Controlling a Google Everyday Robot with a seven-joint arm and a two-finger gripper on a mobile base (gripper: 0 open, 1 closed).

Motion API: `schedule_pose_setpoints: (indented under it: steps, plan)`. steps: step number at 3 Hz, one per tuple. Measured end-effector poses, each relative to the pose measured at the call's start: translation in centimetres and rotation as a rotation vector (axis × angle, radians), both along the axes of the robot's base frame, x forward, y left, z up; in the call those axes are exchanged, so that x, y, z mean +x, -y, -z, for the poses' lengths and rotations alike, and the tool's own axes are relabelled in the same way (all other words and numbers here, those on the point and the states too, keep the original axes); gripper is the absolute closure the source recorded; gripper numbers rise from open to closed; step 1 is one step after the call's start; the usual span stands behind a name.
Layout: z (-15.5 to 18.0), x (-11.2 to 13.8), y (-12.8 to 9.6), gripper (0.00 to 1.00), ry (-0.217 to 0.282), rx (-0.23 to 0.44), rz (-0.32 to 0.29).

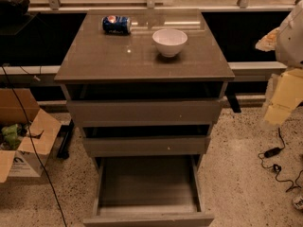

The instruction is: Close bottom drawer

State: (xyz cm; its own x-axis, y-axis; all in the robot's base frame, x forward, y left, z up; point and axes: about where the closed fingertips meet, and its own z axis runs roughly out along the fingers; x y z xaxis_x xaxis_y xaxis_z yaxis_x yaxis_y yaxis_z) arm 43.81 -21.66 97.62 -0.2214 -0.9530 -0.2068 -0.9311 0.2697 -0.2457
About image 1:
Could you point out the grey bottom drawer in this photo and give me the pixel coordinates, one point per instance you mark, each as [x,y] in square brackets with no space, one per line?
[148,191]

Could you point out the grey top drawer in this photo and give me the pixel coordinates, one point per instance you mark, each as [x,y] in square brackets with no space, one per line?
[89,113]

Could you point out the black table leg right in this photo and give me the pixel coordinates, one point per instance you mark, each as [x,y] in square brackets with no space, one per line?
[232,99]

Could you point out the blue soda can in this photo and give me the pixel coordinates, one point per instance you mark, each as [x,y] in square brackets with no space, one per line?
[115,24]

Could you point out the black object on shelf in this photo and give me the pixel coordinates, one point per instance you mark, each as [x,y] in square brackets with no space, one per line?
[14,7]

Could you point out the green bag in box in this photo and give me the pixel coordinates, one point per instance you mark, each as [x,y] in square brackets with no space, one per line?
[11,137]

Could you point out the white bowl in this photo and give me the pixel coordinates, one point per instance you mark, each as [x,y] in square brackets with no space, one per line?
[169,42]

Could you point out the cardboard box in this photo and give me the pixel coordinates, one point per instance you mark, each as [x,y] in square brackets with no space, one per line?
[39,132]

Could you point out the grey drawer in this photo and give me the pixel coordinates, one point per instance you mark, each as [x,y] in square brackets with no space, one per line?
[147,140]
[89,113]
[148,191]

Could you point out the grey middle drawer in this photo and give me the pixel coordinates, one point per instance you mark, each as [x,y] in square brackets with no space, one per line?
[147,140]

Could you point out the grey drawer cabinet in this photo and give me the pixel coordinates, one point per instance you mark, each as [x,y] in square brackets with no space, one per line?
[105,67]

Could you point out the black table leg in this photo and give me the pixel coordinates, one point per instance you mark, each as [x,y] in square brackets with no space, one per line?
[66,132]
[232,99]

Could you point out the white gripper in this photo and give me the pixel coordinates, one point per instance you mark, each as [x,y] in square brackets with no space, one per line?
[291,42]

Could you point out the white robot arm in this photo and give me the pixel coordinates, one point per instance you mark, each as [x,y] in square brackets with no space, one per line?
[286,41]

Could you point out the black table leg left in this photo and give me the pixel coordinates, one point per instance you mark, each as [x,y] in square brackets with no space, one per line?
[66,132]

